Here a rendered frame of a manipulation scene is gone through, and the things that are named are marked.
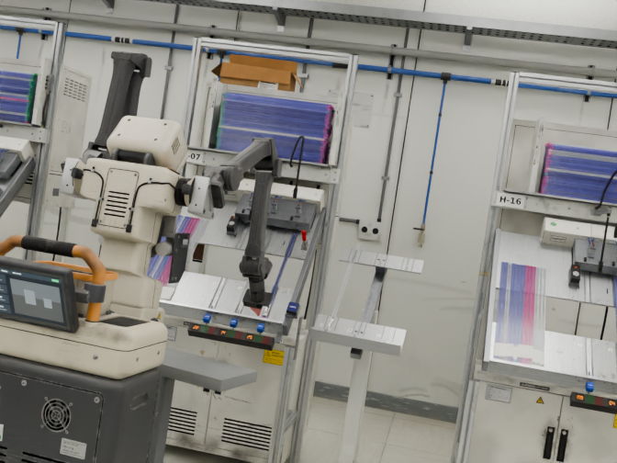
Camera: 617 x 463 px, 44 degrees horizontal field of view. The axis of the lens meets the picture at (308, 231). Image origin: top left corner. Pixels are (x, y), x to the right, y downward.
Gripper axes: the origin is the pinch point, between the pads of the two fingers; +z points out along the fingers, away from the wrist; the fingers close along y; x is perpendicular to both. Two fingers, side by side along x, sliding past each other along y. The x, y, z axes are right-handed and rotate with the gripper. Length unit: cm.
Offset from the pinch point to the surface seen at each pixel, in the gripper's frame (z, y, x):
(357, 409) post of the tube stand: 37, -41, 8
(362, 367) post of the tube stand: 23.9, -40.4, -3.1
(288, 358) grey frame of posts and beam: 19.4, -12.2, 3.4
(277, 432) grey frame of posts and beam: 41.4, -12.5, 22.6
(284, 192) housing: 0, 10, -72
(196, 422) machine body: 69, 30, 8
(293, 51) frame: -45, 17, -119
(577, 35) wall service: -5, -119, -246
